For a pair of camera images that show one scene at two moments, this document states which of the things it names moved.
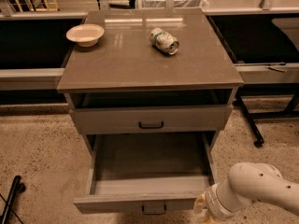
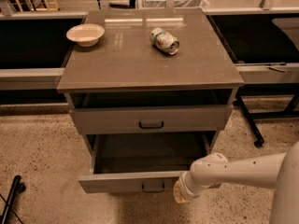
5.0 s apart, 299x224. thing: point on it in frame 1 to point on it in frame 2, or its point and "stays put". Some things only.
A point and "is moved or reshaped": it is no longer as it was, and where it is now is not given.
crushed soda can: (164, 40) stays put
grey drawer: (149, 173) is moved or reshaped
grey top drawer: (152, 120) stays put
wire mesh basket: (179, 2) stays put
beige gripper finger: (201, 206) to (177, 193)
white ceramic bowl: (85, 35) stays put
